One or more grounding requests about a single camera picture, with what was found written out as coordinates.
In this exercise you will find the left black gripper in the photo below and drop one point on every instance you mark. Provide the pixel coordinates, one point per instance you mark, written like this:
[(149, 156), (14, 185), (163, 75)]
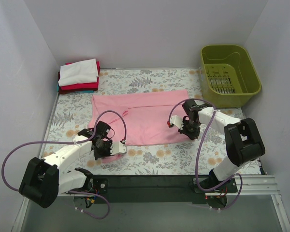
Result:
[(102, 150)]

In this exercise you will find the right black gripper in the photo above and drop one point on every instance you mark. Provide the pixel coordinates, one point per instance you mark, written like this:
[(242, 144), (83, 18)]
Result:
[(189, 130)]

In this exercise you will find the pink t shirt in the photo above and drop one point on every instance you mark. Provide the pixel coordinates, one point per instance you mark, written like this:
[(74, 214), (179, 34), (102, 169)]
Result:
[(141, 118)]

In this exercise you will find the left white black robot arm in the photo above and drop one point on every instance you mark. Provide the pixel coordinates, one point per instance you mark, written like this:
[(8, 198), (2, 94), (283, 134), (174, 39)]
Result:
[(58, 163)]

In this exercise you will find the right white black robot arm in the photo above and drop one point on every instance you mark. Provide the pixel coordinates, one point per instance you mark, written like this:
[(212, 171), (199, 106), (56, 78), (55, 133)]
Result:
[(242, 140)]

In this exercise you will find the floral table mat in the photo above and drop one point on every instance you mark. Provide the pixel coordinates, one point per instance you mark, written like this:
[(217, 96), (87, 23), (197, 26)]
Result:
[(73, 112)]

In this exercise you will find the green plastic basket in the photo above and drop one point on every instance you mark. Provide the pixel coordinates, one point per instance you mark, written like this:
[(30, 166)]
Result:
[(228, 77)]

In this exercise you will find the dark red folded t shirt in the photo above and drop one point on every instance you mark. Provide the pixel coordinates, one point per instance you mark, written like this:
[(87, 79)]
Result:
[(85, 90)]

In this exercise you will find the teal folded t shirt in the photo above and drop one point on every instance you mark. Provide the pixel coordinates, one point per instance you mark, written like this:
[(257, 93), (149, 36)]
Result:
[(87, 87)]

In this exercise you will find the white folded t shirt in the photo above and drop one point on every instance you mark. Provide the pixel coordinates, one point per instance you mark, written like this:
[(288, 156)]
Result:
[(81, 72)]

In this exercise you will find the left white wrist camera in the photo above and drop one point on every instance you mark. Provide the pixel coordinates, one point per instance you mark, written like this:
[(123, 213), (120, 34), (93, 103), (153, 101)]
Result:
[(118, 148)]

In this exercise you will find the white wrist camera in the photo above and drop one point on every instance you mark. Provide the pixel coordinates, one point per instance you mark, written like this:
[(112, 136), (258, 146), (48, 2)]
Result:
[(175, 121), (118, 148)]

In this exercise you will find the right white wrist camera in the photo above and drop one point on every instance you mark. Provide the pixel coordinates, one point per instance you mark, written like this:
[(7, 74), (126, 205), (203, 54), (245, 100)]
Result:
[(175, 121)]

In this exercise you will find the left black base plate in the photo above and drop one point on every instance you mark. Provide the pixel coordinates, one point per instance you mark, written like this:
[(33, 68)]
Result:
[(95, 185)]

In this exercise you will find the aluminium frame rail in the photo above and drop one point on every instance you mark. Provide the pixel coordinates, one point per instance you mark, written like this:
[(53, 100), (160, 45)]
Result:
[(256, 184)]

